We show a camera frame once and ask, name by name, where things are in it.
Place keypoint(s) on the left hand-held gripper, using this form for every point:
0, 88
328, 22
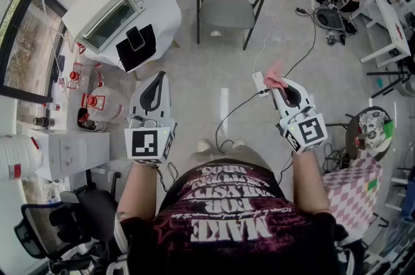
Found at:
152, 145

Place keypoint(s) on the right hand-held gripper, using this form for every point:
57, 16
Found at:
309, 132

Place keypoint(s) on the pink wiping cloth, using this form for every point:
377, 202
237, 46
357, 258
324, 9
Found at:
274, 74

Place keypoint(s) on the grey chair seat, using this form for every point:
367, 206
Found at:
227, 12

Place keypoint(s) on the person's left forearm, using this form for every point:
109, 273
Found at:
139, 189

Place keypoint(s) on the person's right forearm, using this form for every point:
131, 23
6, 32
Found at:
309, 183

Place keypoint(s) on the black mesh office chair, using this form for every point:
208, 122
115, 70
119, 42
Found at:
48, 228

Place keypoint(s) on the white power strip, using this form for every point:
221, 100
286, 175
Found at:
259, 82

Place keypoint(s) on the black flat pad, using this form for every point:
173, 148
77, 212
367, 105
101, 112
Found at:
136, 56

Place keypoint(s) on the black smartphone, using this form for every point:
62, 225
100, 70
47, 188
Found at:
135, 38

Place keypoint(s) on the black round stool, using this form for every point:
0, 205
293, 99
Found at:
351, 134

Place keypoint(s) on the person's white shoe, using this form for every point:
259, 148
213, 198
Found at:
204, 144
238, 143

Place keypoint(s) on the person's beige trousers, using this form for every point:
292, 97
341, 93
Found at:
227, 155

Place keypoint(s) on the floral patterned hat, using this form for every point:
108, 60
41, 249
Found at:
373, 129

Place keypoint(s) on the black power adapter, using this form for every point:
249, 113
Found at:
301, 10

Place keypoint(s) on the round grey device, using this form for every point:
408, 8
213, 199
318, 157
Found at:
330, 18

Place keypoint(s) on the small white cabinet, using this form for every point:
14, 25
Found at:
74, 152

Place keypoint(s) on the small red capped bottle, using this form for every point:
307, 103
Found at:
53, 106

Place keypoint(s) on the white toaster oven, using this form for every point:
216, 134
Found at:
97, 11

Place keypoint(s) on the pink checkered cloth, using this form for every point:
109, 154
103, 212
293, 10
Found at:
353, 189

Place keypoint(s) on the dark glass bottle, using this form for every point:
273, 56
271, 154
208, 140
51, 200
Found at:
43, 122

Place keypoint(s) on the white desk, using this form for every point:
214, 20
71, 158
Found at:
394, 27

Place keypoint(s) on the black framed window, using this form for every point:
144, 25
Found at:
22, 40

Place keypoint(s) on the white plastic canister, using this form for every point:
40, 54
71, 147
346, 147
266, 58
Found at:
16, 157

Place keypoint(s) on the person's black printed t-shirt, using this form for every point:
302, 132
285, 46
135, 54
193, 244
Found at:
233, 234

